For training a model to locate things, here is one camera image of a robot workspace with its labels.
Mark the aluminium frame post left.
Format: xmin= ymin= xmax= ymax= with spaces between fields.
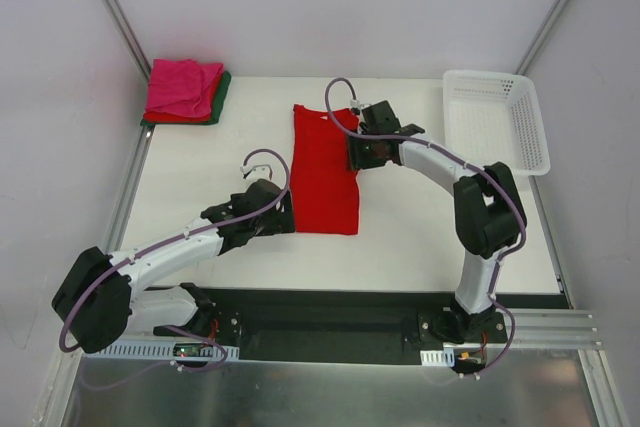
xmin=102 ymin=0 xmax=151 ymax=81

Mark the white slotted cable duct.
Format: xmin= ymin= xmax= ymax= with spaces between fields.
xmin=90 ymin=340 xmax=240 ymax=361

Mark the white perforated plastic basket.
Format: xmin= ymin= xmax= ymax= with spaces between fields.
xmin=442 ymin=70 xmax=551 ymax=177

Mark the aluminium frame post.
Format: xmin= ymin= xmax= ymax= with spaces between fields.
xmin=102 ymin=0 xmax=151 ymax=81
xmin=514 ymin=0 xmax=573 ymax=76

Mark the folded green t shirt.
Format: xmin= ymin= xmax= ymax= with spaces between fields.
xmin=140 ymin=71 xmax=232 ymax=127

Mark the aluminium frame post right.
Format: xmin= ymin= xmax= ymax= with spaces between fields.
xmin=514 ymin=0 xmax=573 ymax=76

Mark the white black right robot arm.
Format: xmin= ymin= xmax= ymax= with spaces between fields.
xmin=347 ymin=100 xmax=527 ymax=344

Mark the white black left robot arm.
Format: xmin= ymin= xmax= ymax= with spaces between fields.
xmin=51 ymin=179 xmax=295 ymax=354

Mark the folded pink t shirt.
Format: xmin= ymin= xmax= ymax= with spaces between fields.
xmin=145 ymin=59 xmax=225 ymax=111

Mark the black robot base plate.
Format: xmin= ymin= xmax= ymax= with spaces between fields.
xmin=176 ymin=284 xmax=507 ymax=365

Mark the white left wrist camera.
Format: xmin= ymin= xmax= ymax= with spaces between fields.
xmin=241 ymin=164 xmax=273 ymax=182

